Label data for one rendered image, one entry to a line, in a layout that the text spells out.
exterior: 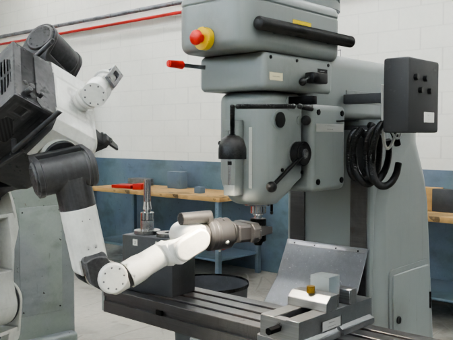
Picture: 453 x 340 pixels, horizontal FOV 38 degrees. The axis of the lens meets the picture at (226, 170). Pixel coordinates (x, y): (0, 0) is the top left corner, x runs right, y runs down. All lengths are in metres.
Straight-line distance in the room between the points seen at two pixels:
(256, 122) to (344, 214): 0.54
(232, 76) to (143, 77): 6.86
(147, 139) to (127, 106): 0.60
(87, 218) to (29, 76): 0.39
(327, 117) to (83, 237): 0.81
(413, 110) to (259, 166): 0.46
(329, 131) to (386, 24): 4.57
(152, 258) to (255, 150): 0.41
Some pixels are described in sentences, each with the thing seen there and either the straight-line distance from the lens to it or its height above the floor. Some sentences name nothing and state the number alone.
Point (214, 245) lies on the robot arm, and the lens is 1.79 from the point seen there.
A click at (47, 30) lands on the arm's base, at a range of 1.90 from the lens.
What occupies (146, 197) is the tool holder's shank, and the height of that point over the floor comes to 1.30.
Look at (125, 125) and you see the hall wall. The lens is 8.89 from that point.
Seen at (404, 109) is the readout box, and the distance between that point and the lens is 1.87.
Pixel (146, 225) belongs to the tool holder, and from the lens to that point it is 2.22.
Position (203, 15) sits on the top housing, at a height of 1.82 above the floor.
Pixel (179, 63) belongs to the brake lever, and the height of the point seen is 1.70.
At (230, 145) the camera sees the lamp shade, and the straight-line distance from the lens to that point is 1.62.
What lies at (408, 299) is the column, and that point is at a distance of 2.32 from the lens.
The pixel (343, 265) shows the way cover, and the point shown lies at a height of 1.09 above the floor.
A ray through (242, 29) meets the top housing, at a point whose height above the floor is 1.78.
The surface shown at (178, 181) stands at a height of 0.97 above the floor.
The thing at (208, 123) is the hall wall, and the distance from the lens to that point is 7.77.
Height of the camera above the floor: 1.51
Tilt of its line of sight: 3 degrees down
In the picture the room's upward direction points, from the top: straight up
